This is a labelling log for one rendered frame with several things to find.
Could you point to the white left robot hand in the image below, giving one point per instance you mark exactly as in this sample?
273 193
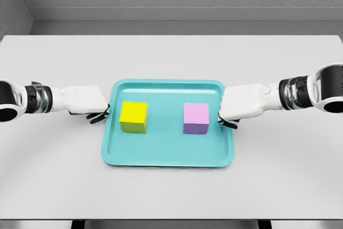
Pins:
85 99

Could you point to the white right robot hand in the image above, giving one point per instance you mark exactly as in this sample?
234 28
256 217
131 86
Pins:
241 103

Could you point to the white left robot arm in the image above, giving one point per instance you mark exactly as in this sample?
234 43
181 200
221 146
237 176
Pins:
32 97

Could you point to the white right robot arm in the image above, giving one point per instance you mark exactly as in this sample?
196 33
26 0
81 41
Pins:
308 91

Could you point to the pink purple cube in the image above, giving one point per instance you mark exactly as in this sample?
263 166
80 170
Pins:
195 118

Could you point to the yellow cube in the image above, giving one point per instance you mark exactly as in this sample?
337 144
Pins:
133 116

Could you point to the teal rectangular tray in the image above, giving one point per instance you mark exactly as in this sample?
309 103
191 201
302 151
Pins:
168 124

